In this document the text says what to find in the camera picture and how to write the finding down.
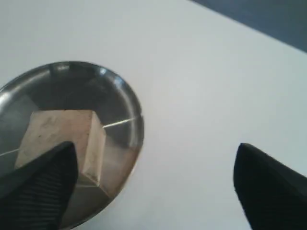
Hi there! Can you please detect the round stainless steel plate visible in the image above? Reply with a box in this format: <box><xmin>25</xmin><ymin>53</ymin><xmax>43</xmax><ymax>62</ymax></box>
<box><xmin>0</xmin><ymin>61</ymin><xmax>144</xmax><ymax>230</ymax></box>

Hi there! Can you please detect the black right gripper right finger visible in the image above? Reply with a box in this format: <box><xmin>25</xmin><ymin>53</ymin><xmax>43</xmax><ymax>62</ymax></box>
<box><xmin>233</xmin><ymin>143</ymin><xmax>307</xmax><ymax>230</ymax></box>

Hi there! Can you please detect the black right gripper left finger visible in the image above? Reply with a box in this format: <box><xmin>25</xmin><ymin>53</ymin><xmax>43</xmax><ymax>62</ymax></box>
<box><xmin>0</xmin><ymin>141</ymin><xmax>79</xmax><ymax>230</ymax></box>

